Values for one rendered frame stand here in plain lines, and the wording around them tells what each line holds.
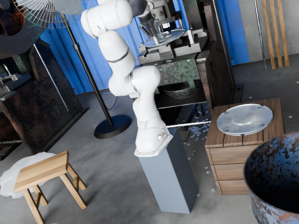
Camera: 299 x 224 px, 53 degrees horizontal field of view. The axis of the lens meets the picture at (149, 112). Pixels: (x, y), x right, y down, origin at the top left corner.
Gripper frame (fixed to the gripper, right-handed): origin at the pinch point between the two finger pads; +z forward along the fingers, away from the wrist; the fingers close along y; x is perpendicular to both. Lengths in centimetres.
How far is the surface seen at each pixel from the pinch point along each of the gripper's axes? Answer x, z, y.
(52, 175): -70, 23, -74
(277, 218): -114, -10, 47
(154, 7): 23.7, -6.4, 0.4
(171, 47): 3.9, 12.5, 5.5
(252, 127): -59, 23, 45
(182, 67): -7.6, 20.7, 10.2
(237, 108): -39, 32, 39
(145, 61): 6.6, 20.3, -15.5
